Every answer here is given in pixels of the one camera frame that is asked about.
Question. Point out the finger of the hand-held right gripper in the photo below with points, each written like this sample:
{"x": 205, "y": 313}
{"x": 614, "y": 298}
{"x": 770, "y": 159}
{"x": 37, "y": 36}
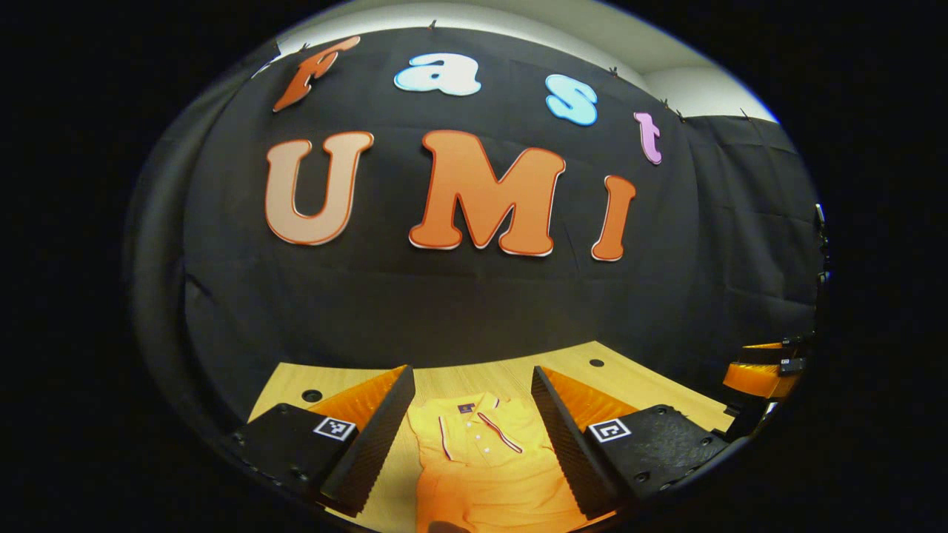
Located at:
{"x": 755, "y": 379}
{"x": 763, "y": 354}

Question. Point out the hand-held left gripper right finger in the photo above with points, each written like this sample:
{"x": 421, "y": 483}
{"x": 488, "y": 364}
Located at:
{"x": 570, "y": 451}

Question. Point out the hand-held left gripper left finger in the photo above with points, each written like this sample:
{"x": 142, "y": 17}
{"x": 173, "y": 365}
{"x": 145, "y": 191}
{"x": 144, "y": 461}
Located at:
{"x": 378, "y": 437}

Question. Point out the orange T-shirt with collar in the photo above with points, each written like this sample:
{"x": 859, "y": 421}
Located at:
{"x": 489, "y": 474}

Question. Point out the black backdrop cloth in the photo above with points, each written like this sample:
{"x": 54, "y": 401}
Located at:
{"x": 444, "y": 303}

